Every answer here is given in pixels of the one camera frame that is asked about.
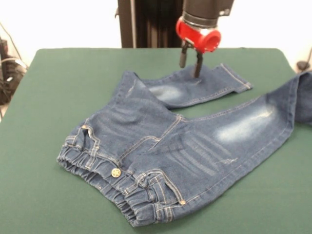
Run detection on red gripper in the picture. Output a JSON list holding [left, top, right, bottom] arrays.
[[175, 17, 222, 78]]

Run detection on blue denim jeans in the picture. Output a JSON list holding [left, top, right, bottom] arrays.
[[56, 62, 312, 223]]

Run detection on dark green table cloth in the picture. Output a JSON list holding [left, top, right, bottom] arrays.
[[0, 47, 312, 234]]

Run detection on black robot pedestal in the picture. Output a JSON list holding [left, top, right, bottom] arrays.
[[114, 0, 188, 49]]

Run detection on black equipment pile with cables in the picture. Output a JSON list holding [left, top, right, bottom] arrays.
[[0, 38, 28, 105]]

